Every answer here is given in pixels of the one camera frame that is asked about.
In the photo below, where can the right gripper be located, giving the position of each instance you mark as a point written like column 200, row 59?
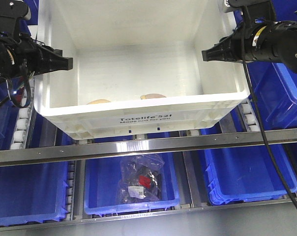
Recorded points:
column 273, row 42

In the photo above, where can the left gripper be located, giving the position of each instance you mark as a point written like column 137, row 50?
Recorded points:
column 26, row 54

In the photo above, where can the cream plush ball toy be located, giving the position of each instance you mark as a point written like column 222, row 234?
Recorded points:
column 99, row 101

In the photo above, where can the white plastic tote crate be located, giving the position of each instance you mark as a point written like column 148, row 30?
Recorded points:
column 123, row 49

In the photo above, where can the pink plush football toy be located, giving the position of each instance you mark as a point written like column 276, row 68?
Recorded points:
column 151, row 96

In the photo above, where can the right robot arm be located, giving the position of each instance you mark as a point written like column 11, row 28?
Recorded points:
column 253, row 12

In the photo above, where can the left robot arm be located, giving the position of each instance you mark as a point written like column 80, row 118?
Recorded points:
column 11, row 13

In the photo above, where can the blue bin upper right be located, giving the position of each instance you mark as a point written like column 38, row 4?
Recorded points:
column 275, row 87

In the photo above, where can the blue bin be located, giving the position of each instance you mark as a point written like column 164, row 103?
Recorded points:
column 33, row 193
column 240, row 174
column 275, row 87
column 8, row 112
column 101, row 181

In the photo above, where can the right white roller track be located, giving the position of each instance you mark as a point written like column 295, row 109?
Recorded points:
column 248, row 116

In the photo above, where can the white roller track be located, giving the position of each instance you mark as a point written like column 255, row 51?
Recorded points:
column 22, row 125
column 248, row 116

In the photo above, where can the blue bin upper left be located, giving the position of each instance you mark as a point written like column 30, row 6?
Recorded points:
column 8, row 112

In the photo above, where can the left white roller track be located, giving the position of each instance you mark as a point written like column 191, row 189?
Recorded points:
column 22, row 125

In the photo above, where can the lower roller track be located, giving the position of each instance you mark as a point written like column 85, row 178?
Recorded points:
column 71, row 176

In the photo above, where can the blue bin lower right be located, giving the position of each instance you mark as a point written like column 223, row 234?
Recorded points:
column 240, row 174

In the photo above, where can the blue bin lower middle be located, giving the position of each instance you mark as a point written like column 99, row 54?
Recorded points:
column 101, row 181

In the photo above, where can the blue bin lower left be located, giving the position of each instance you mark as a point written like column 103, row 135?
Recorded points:
column 33, row 193

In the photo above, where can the plastic bag of parts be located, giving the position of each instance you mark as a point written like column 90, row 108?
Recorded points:
column 141, row 179

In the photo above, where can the metal shelf front rail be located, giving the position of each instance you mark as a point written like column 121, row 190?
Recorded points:
column 112, row 149

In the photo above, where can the metal shelf rail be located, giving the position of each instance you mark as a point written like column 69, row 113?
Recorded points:
column 266, row 219
column 112, row 149

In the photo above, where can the lower metal shelf rail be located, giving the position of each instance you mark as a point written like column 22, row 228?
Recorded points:
column 266, row 219

